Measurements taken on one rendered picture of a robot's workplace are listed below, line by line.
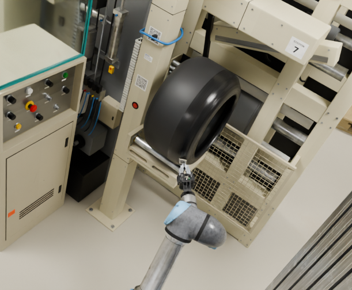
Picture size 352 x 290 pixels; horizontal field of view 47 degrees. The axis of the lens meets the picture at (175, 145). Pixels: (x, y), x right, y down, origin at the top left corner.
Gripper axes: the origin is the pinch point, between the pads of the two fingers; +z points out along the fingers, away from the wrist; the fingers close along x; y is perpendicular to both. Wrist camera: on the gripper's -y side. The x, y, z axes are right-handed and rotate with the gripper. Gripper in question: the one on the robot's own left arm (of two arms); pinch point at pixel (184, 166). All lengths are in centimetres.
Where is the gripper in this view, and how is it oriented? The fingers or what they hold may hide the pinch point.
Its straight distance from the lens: 209.3
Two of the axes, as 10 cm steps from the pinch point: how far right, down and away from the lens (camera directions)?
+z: -0.9, -7.8, 6.2
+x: -10.0, 1.0, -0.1
